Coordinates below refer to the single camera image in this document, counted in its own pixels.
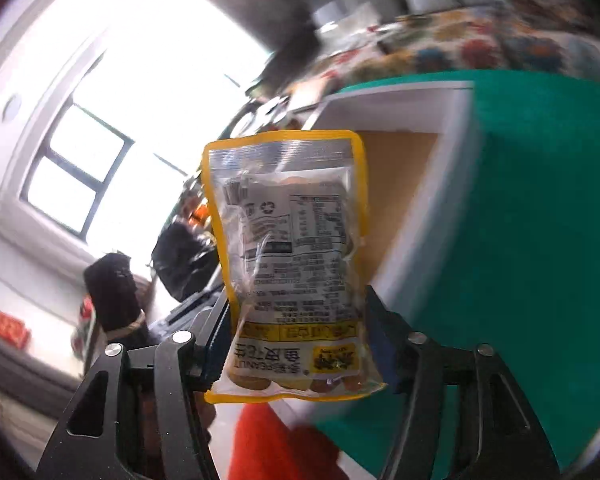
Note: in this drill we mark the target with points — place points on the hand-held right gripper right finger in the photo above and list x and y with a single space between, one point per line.
382 355

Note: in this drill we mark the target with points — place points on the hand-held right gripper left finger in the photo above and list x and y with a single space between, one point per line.
211 360

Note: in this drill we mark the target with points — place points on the yellow peanut snack packet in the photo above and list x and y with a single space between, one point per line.
290 240

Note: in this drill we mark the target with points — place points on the white cardboard box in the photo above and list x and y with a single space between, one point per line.
410 185

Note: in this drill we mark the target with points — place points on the black shiny bag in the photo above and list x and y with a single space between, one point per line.
180 260

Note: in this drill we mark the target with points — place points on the black roll with tan band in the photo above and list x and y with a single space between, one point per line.
112 290

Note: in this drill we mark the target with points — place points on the red clothing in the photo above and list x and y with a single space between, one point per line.
270 450

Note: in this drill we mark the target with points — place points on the small red box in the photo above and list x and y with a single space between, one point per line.
10 327

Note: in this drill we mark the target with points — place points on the window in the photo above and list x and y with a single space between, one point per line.
80 160

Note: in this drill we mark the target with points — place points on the floral bedsheet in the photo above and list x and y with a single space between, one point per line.
480 45

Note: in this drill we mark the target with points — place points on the round wall fixture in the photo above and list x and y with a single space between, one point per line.
12 107

